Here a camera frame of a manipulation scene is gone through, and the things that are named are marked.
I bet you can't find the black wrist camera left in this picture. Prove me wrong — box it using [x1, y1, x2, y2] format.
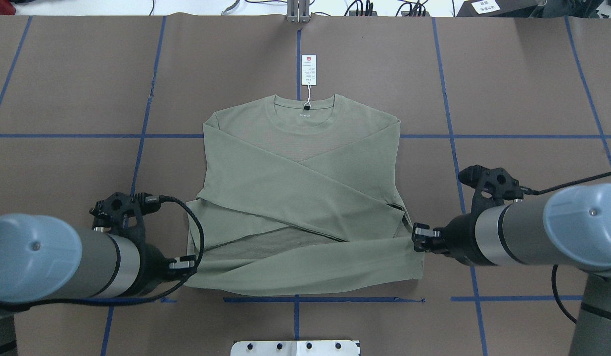
[90, 192, 161, 236]

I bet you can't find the red cylindrical bottle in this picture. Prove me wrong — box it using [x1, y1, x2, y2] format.
[0, 0, 16, 16]

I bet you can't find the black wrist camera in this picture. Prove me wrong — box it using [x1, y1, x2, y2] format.
[90, 192, 161, 236]
[458, 165, 525, 212]

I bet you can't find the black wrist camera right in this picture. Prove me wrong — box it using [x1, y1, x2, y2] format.
[458, 165, 525, 212]

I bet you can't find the white camera mast with base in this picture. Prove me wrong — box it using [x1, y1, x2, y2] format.
[230, 340, 361, 356]

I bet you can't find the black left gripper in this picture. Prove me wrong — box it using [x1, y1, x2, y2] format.
[137, 245, 197, 297]

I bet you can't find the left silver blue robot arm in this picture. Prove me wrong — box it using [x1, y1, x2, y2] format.
[0, 214, 198, 356]

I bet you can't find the white paper price tag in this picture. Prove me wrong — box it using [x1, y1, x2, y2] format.
[300, 54, 318, 86]

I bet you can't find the aluminium frame post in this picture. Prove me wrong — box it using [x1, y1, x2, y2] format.
[285, 0, 311, 23]

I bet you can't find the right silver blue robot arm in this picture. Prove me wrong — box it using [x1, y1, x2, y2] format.
[412, 184, 611, 356]

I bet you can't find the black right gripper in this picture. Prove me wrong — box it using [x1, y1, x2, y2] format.
[412, 216, 478, 266]

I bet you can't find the olive green long-sleeve shirt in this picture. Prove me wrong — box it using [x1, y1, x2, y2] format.
[186, 94, 424, 297]

